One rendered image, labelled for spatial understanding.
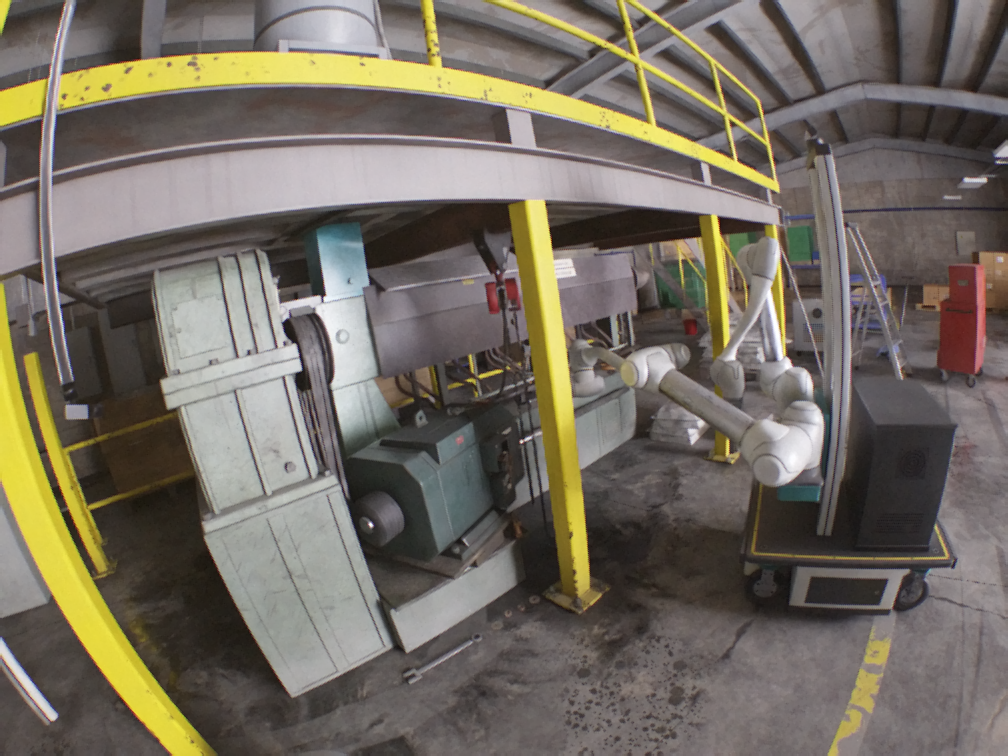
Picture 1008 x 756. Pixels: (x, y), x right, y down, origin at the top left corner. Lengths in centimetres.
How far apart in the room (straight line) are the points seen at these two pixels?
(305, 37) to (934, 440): 310
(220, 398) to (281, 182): 73
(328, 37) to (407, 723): 298
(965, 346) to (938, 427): 369
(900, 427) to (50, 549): 242
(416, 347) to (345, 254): 61
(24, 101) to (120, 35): 451
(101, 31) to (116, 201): 465
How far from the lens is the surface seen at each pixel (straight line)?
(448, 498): 174
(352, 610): 190
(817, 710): 177
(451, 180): 146
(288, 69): 132
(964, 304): 535
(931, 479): 183
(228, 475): 162
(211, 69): 129
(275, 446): 162
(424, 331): 236
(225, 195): 120
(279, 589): 175
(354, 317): 223
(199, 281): 162
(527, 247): 158
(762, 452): 141
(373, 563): 213
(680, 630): 195
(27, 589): 401
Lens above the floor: 142
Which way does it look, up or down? 12 degrees down
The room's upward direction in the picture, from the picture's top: 9 degrees counter-clockwise
